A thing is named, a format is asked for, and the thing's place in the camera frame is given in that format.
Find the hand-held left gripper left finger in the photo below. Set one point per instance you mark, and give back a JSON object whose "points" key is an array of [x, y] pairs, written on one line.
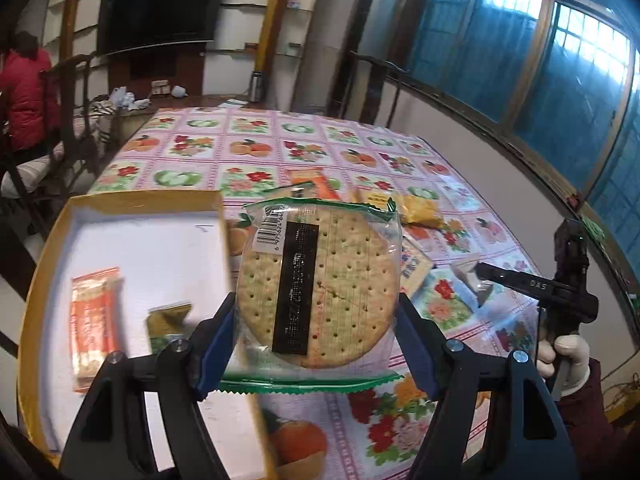
{"points": [[220, 350]]}

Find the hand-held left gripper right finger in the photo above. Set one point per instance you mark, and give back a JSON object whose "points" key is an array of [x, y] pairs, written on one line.
{"points": [[415, 345]]}

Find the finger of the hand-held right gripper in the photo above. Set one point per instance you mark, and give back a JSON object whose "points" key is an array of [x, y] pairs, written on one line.
{"points": [[530, 284]]}

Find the gold green snack packet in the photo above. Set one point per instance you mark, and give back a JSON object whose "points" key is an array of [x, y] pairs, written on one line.
{"points": [[167, 322]]}

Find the silver white snack packet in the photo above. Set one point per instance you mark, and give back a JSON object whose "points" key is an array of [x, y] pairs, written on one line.
{"points": [[467, 272]]}

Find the yellow-rimmed cardboard box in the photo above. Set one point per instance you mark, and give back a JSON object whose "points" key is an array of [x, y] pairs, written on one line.
{"points": [[165, 255]]}

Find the round cracker packet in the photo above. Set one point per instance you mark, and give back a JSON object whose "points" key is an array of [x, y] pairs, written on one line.
{"points": [[320, 280]]}

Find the person's right forearm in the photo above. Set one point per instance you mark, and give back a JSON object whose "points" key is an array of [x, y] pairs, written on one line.
{"points": [[595, 425]]}

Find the person's right hand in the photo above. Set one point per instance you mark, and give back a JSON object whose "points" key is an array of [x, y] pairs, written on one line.
{"points": [[580, 365]]}

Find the white yellow snack packet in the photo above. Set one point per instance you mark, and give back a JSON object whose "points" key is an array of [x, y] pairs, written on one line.
{"points": [[415, 265]]}

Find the golden brown snack packet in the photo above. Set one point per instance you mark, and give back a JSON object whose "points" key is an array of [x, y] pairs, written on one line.
{"points": [[372, 196]]}

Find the orange white snack packet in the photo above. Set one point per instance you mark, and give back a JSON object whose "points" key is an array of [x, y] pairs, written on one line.
{"points": [[320, 182]]}

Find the blue glass window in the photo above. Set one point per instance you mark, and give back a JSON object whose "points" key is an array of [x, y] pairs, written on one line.
{"points": [[565, 70]]}

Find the floral fruit tablecloth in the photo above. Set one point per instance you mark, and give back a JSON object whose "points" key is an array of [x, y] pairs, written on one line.
{"points": [[280, 150]]}

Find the white chair cushion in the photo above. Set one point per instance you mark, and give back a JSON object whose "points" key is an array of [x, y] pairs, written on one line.
{"points": [[27, 172]]}

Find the dark wooden chair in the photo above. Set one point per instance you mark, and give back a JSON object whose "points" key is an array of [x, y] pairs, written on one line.
{"points": [[380, 67], [75, 110]]}

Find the steel thermos bottle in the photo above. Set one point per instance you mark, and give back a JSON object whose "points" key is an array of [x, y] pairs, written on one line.
{"points": [[256, 87]]}

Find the white plastic bag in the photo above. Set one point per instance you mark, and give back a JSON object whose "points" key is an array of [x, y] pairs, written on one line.
{"points": [[122, 97]]}

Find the silver standing air conditioner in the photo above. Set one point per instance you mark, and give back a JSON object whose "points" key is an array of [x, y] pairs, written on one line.
{"points": [[367, 50]]}

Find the black flat television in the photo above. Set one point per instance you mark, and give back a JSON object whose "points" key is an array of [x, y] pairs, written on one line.
{"points": [[160, 15]]}

